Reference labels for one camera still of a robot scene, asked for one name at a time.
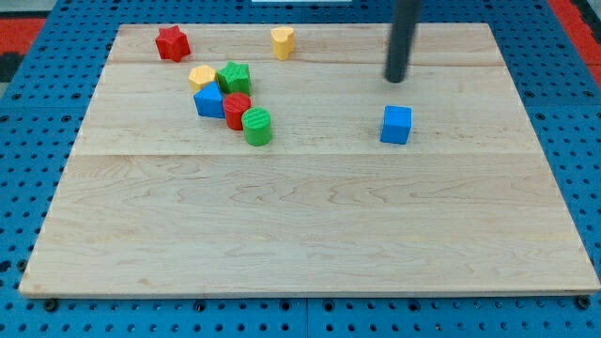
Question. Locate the wooden board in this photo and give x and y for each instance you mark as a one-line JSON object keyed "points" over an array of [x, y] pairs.
{"points": [[157, 202]]}

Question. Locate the green star block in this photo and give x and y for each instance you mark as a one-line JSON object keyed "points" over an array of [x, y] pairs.
{"points": [[235, 78]]}

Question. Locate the red star block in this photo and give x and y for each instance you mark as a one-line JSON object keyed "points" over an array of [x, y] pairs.
{"points": [[172, 44]]}

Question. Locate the green cylinder block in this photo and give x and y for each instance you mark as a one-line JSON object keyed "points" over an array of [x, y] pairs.
{"points": [[256, 123]]}

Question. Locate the red cylinder block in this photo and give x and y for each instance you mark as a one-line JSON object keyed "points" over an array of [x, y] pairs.
{"points": [[234, 106]]}

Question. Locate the blue cube block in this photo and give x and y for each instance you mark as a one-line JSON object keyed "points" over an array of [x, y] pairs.
{"points": [[396, 125]]}

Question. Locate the blue triangle block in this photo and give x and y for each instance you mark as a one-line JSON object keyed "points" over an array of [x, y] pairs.
{"points": [[209, 101]]}

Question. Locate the yellow heart block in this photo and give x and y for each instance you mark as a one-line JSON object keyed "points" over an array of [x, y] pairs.
{"points": [[282, 41]]}

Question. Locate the yellow hexagon block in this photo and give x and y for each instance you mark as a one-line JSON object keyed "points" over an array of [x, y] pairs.
{"points": [[200, 77]]}

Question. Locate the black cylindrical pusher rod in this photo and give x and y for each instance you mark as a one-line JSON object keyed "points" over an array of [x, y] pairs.
{"points": [[404, 19]]}

